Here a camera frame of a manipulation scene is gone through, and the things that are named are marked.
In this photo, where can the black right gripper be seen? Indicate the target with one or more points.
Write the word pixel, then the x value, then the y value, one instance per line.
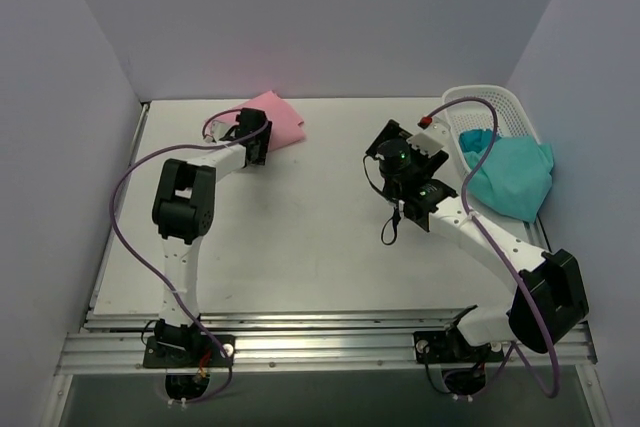
pixel 385 136

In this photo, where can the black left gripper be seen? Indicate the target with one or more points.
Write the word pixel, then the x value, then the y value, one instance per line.
pixel 257 145

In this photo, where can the pink t shirt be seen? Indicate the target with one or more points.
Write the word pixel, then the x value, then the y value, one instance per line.
pixel 287 123

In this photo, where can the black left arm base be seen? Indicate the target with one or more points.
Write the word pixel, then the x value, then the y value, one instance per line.
pixel 169 348

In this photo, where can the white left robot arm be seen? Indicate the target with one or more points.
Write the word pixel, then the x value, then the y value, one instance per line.
pixel 183 212

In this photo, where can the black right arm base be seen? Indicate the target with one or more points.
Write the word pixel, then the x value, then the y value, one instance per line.
pixel 453 367

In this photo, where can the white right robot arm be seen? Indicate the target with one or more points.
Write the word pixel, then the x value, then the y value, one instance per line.
pixel 549 297

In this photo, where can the dark teal t shirt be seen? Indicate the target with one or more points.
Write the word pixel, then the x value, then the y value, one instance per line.
pixel 477 140

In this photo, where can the light teal t shirt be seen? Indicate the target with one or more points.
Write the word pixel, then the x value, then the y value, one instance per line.
pixel 515 178

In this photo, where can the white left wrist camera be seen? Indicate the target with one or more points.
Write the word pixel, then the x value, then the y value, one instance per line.
pixel 216 132

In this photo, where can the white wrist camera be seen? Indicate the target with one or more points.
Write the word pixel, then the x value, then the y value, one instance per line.
pixel 216 132
pixel 432 134

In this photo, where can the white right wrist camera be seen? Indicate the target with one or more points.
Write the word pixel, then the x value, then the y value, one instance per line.
pixel 432 134

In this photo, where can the aluminium mounting rail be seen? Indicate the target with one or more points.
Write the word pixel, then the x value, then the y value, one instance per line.
pixel 374 340

